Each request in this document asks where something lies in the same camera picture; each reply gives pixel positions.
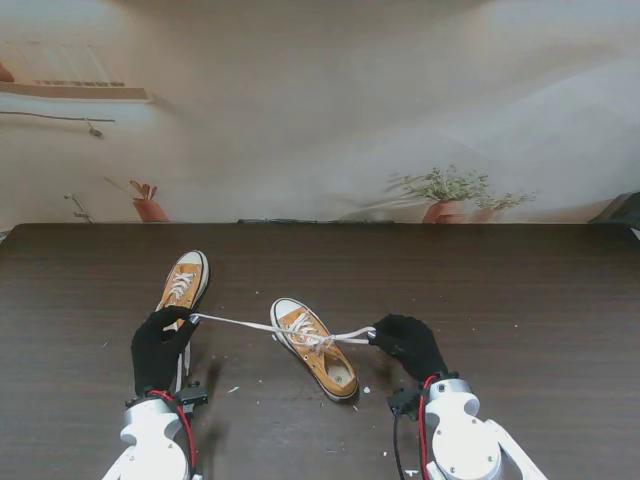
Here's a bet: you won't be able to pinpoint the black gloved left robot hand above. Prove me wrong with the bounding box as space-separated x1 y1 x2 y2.
130 305 200 397

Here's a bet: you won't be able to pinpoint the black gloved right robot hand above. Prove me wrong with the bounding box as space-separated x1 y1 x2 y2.
368 313 449 385

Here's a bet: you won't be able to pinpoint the yellow canvas sneaker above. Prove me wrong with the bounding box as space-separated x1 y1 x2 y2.
269 298 360 404
148 249 211 391

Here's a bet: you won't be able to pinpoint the green plant in terracotta pot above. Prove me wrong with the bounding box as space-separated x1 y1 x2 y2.
387 165 541 225

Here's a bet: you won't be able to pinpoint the terracotta pot with wooden utensils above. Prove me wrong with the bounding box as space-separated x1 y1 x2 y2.
103 176 171 224

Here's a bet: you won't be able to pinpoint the metal tap fixture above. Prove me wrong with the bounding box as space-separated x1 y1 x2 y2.
63 193 95 224

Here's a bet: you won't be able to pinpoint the red and black arm cables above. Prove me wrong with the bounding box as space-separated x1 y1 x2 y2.
147 382 209 480
388 377 436 480

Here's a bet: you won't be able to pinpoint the metal wall rail with hook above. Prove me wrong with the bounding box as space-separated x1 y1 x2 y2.
0 110 116 139

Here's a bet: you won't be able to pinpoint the wooden wall shelf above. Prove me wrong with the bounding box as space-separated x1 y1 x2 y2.
0 81 156 105

